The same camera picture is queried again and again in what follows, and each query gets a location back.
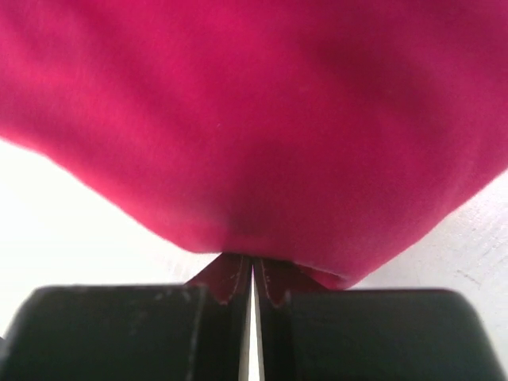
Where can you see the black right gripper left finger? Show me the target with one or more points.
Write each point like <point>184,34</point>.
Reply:
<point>190,331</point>

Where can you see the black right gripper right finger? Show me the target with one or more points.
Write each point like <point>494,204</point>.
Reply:
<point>311,333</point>

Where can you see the pink t shirt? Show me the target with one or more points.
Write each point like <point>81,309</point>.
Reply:
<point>333,134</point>

